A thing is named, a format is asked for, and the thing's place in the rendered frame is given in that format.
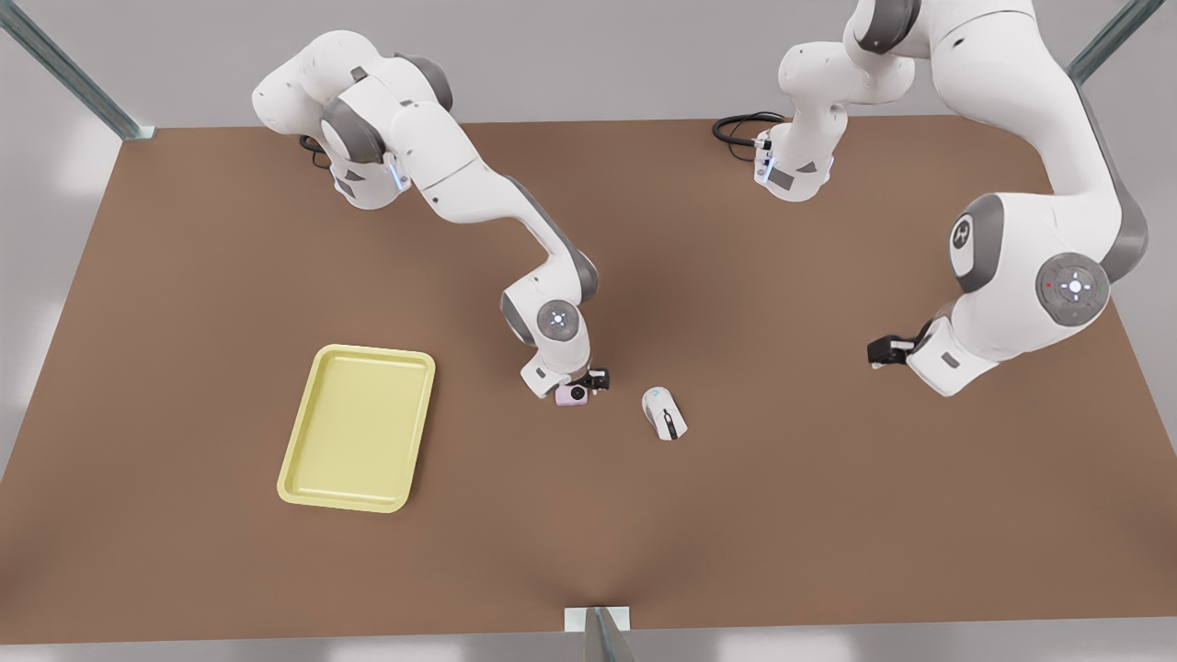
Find white computer mouse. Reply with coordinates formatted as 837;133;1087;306
642;387;688;442

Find yellow rectangular tray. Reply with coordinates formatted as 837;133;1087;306
277;345;437;514

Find silver frame post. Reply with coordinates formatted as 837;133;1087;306
1068;0;1167;86
0;0;157;142
563;606;635;662

